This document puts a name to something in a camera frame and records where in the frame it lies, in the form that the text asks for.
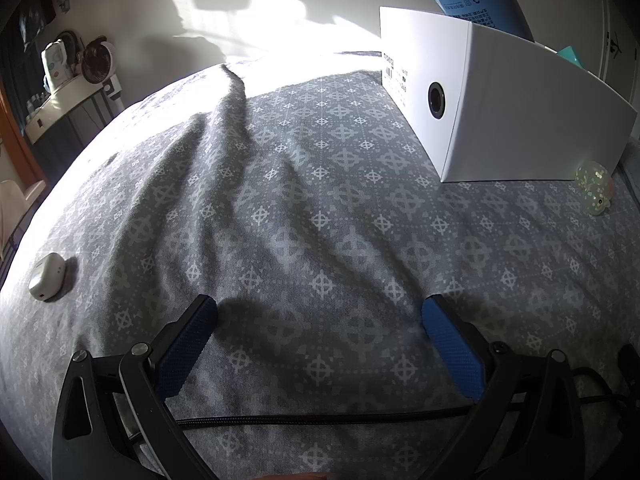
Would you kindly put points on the white cardboard box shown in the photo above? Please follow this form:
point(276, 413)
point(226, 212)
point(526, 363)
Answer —
point(500, 110)

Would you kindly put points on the orange wooden door frame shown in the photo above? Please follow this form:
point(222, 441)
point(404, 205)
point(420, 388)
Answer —
point(20, 150)

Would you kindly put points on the white round side table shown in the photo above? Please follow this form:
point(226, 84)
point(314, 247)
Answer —
point(65, 100)

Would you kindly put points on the blue metal-rimmed can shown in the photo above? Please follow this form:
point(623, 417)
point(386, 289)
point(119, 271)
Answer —
point(480, 0)

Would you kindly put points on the grey patterned bedsheet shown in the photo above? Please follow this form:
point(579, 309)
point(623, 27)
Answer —
point(300, 210)

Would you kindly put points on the teal bottle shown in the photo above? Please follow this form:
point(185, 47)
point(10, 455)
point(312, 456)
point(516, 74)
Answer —
point(572, 56)

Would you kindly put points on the white device on shelf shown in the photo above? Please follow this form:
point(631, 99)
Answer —
point(56, 65)

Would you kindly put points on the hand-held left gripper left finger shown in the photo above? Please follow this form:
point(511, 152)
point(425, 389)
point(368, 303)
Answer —
point(182, 350)

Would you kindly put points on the white wardrobe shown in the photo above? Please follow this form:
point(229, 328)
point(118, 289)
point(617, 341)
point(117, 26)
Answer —
point(620, 20)

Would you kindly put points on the small desk fan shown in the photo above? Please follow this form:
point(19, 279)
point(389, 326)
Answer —
point(97, 60)

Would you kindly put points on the dark curtain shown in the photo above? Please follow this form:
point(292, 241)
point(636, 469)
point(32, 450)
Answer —
point(25, 30)

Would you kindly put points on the white earbuds case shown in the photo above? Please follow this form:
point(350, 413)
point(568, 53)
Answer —
point(46, 277)

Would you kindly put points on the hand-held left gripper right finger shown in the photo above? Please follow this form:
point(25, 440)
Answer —
point(457, 355)

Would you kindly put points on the glittery translucent squishy toy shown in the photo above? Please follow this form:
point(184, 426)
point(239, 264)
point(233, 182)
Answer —
point(594, 187)

